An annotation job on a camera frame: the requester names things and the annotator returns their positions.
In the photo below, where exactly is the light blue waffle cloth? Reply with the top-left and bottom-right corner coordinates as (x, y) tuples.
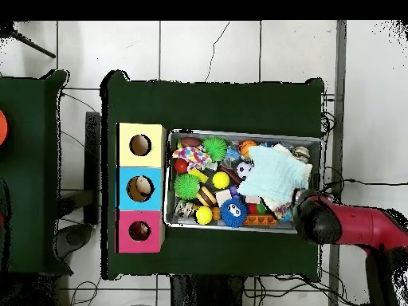
(237, 145), (310, 205)

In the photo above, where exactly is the orange plush toy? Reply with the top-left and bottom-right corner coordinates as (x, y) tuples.
(137, 222), (151, 240)

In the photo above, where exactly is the wooden box with three holes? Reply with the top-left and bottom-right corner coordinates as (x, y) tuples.
(115, 122), (167, 254)

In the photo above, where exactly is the colourful dot print cloth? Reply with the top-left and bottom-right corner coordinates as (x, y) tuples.
(171, 145), (213, 171)

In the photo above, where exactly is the yellow smiley ball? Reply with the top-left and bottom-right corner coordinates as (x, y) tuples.
(212, 171), (230, 190)

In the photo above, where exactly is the green spiky puffer ball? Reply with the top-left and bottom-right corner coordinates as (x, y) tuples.
(202, 136), (228, 162)
(174, 173), (201, 201)

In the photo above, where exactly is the black and white soccer ball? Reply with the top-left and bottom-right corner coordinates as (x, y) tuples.
(236, 161), (253, 179)

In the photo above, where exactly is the yellow tennis ball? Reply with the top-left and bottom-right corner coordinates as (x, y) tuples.
(194, 206), (214, 226)

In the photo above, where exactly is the orange toy basketball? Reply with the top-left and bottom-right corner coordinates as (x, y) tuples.
(237, 139), (258, 159)

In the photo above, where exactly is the large blue fuzzy eyed ball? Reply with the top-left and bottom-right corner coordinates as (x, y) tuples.
(219, 198), (249, 228)

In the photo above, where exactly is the dark green table cloth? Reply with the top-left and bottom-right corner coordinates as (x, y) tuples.
(0, 69), (72, 276)
(100, 70), (325, 281)

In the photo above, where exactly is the black panel stand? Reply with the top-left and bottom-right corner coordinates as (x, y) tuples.
(84, 111), (101, 226)

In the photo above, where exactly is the grey round base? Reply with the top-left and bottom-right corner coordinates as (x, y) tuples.
(57, 222), (93, 259)

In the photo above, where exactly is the orange disc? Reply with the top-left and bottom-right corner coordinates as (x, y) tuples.
(0, 109), (9, 147)

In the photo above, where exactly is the black tripod leg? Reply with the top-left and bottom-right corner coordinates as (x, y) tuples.
(0, 22), (57, 59)

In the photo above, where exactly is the metal wire mesh bin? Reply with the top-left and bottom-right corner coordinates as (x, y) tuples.
(163, 128), (323, 235)

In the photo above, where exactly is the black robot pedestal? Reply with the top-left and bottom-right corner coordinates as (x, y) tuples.
(171, 274), (245, 306)

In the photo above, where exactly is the black power cable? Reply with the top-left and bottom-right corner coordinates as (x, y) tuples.
(323, 178), (408, 196)

